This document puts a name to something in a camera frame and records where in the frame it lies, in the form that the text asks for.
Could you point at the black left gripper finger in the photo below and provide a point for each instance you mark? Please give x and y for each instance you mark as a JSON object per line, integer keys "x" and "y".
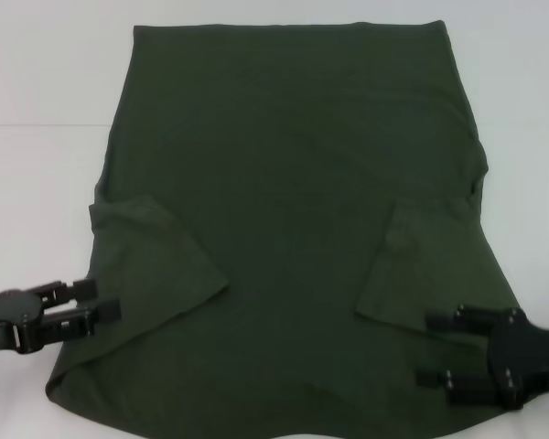
{"x": 109, "y": 311}
{"x": 84, "y": 290}

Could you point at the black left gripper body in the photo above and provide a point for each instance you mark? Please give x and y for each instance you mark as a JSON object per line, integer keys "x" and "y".
{"x": 9, "y": 320}

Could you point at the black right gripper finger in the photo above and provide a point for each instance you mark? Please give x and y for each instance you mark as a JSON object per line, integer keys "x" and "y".
{"x": 466, "y": 386}
{"x": 466, "y": 322}

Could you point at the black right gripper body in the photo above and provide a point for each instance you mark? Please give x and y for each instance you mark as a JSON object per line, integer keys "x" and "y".
{"x": 530, "y": 361}

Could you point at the dark green shirt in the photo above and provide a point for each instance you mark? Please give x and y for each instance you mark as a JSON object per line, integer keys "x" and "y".
{"x": 279, "y": 183}

